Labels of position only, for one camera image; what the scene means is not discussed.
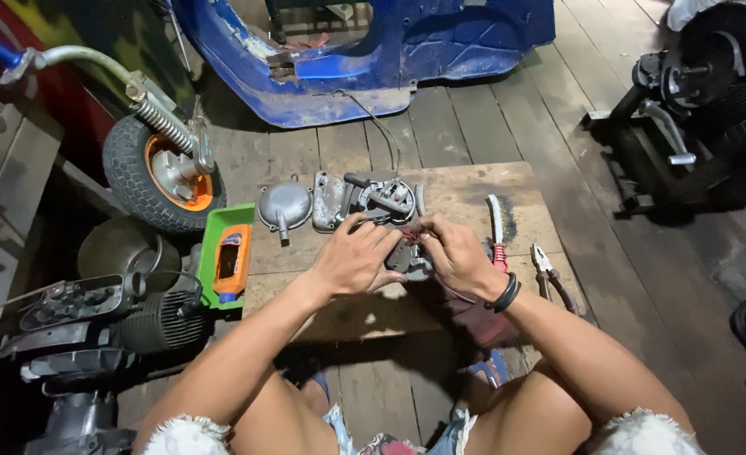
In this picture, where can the small tyre with orange rim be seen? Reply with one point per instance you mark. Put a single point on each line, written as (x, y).
(129, 177)

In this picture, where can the orange plastic bottle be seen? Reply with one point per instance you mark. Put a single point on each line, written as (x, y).
(234, 259)

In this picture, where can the flat worn metal cover plate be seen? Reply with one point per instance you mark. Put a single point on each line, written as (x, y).
(327, 199)

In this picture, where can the black engine with wheel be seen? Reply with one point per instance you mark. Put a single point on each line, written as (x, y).
(726, 107)

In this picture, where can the green plastic tray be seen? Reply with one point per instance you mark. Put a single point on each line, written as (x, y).
(212, 253)

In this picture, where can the black chair leg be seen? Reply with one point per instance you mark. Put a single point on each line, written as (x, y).
(277, 22)

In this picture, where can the person's left hand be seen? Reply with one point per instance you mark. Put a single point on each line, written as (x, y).
(347, 256)

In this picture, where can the black and grey switch assembly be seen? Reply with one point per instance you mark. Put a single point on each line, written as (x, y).
(385, 196)

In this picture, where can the blue scooter body shell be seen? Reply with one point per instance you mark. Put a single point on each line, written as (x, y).
(373, 69)

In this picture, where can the dark finned scooter engine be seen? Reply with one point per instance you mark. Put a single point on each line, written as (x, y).
(95, 341)

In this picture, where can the round metal bowl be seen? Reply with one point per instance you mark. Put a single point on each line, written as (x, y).
(117, 249)

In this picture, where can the white cloth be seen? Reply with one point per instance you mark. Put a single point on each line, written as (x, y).
(682, 12)

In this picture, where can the frayed denim shorts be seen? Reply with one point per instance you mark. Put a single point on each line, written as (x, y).
(404, 436)

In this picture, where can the silver kick start lever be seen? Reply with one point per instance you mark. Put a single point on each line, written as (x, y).
(666, 129)

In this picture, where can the person's right hand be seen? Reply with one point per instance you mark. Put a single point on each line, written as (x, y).
(464, 259)

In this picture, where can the black wristbands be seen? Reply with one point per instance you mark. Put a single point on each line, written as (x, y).
(504, 294)

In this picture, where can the grey fork with coil spring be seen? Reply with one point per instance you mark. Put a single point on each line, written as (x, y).
(158, 117)

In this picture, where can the curved grey rubber strip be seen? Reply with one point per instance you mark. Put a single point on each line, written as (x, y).
(420, 199)

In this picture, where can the blue sandal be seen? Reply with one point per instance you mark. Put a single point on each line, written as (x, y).
(490, 370)
(313, 382)

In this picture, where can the grey round metal cover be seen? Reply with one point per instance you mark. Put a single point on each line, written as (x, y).
(283, 203)

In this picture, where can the dark red rag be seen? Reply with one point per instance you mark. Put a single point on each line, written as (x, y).
(474, 319)

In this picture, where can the wooden work board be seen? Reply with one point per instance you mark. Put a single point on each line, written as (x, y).
(474, 189)

